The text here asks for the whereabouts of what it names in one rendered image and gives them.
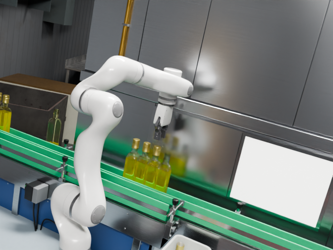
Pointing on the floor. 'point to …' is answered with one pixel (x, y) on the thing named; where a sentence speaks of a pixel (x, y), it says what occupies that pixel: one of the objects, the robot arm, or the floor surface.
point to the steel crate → (34, 109)
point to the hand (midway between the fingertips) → (160, 135)
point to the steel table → (75, 65)
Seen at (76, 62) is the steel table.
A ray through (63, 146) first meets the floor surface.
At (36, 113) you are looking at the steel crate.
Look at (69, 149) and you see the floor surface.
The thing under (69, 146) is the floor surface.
